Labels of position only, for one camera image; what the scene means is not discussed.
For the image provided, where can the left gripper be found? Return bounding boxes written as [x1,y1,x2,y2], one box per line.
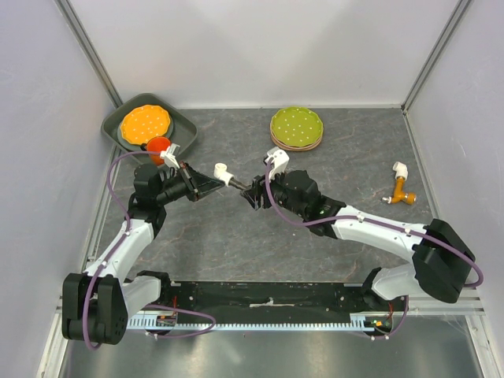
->
[155,161,224,206]

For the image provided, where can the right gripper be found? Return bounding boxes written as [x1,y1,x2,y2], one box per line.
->
[239,165,306,219]

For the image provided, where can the white pvc elbow fitting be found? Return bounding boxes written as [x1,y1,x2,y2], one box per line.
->
[213,163,234,187]

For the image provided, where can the dark grey metal faucet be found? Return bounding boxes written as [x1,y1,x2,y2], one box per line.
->
[228,178,251,193]

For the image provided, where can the orange faucet with white elbow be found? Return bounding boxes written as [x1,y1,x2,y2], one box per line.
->
[381,161,417,205]

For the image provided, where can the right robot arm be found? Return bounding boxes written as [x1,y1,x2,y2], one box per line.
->
[241,170,484,310]

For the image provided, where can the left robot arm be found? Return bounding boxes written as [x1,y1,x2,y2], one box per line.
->
[61,162,225,349]

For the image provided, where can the dark green square tray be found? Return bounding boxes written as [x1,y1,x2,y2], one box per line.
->
[101,93,198,158]

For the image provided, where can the orange mug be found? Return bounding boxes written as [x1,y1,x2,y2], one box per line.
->
[140,136,172,166]

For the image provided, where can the green polka dot plate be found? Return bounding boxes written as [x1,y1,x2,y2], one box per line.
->
[270,106,324,147]

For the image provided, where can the orange polka dot plate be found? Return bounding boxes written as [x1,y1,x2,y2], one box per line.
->
[119,105,172,146]

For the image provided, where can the grey-green plate under orange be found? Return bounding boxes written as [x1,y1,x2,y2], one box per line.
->
[117,114,173,151]

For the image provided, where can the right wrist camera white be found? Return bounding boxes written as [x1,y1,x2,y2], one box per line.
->
[263,146,290,180]

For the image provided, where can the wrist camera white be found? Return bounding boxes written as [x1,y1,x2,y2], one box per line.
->
[160,143,180,169]
[263,146,290,180]

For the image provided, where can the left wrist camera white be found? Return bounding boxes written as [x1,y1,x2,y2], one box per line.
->
[160,143,180,169]

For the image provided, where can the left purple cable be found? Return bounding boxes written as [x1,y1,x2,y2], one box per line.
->
[83,151,217,350]

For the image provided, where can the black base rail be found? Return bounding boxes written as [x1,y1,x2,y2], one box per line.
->
[171,281,374,325]

